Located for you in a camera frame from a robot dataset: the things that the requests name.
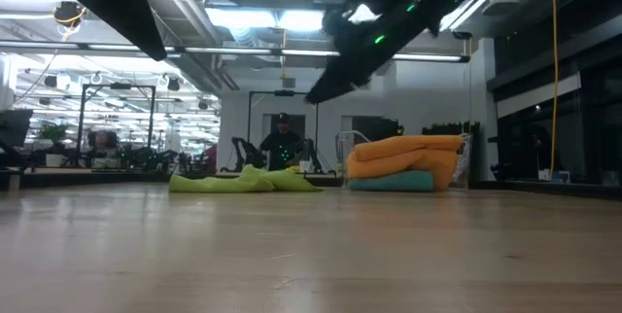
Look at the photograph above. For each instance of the black gantry frame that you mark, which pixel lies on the black gantry frame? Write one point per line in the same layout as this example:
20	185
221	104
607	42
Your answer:
119	86
283	93

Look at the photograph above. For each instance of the black aluminium table frame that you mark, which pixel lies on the black aluminium table frame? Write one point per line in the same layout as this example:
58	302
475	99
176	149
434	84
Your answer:
97	179

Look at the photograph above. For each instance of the long ceiling light rail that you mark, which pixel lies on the long ceiling light rail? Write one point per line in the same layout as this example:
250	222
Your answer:
233	51

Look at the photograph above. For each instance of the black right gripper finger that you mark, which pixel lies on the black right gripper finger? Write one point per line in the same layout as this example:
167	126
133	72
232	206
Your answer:
345	77

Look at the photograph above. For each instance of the black monitor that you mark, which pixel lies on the black monitor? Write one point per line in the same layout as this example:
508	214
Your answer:
14	128

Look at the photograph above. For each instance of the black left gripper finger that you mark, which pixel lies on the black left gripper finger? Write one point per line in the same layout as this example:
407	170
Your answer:
126	16

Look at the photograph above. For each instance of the teal microfiber towel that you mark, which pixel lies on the teal microfiber towel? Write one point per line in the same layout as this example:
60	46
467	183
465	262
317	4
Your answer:
389	183

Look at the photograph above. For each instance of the person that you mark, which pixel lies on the person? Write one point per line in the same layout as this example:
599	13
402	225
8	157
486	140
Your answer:
102	140
282	145

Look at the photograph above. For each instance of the black background robot arm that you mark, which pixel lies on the black background robot arm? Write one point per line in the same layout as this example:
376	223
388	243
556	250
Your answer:
245	152
311	152

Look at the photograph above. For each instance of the black partition panels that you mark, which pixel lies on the black partition panels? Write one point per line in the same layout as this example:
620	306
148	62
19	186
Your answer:
449	129

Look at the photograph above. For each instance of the clear plastic bin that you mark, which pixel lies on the clear plastic bin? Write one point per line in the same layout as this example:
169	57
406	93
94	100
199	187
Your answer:
465	162

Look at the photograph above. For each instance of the lime green microfiber towel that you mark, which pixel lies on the lime green microfiber towel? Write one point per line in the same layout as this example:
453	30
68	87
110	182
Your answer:
243	183

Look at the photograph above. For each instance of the small white blue box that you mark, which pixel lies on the small white blue box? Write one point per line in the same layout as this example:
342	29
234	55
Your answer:
559	176

